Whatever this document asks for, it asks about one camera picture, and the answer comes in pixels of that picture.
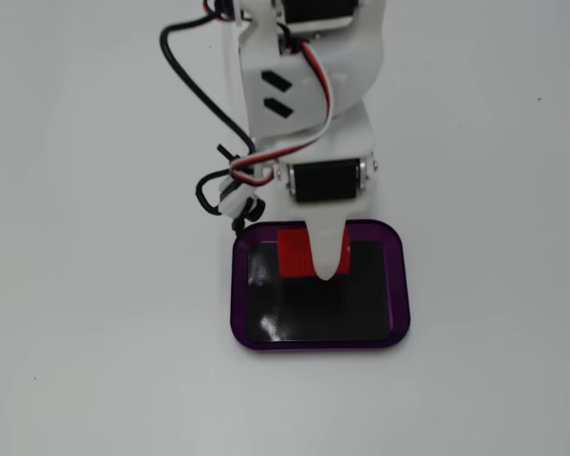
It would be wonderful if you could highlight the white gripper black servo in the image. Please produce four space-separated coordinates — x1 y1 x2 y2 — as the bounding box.
255 97 378 282

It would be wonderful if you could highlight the red studded rectangular block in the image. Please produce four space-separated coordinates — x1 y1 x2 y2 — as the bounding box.
275 228 353 279

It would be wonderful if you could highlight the red white black servo wire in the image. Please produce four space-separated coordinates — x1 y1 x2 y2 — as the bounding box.
227 40 339 189

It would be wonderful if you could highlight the purple tray with black base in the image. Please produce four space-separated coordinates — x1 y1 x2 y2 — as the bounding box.
228 218 411 354

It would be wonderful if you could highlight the black cable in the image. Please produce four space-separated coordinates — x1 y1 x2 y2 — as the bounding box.
160 11 268 238

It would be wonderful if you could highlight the white slotted housing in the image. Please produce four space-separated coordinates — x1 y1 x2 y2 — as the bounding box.
221 21 336 144

